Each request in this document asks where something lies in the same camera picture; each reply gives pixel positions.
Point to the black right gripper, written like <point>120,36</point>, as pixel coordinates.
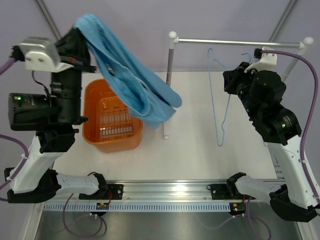
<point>232,78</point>

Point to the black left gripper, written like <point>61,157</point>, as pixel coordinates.
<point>76,52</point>

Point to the blue wire hanger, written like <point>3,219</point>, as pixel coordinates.
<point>220,107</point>

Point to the light blue shorts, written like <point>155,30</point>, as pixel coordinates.
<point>146,95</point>

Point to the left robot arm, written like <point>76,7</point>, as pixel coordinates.
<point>53,117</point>

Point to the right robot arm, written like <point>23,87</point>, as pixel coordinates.
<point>280,129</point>

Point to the orange plastic basket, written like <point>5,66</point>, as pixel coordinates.
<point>110,127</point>

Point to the silver clothes rack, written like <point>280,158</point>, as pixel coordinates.
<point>301,47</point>

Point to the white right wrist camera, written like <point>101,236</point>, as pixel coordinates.
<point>265,61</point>

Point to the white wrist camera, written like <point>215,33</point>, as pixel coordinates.
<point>265,61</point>
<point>39,54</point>

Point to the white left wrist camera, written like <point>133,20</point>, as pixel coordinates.
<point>39,54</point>

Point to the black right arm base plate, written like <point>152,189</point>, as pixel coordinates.
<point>225,191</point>

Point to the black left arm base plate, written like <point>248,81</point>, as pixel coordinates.
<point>113,190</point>

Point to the white slotted cable duct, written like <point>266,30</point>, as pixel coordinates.
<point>146,207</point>

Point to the aluminium mounting rail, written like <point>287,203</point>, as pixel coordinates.
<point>153,191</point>

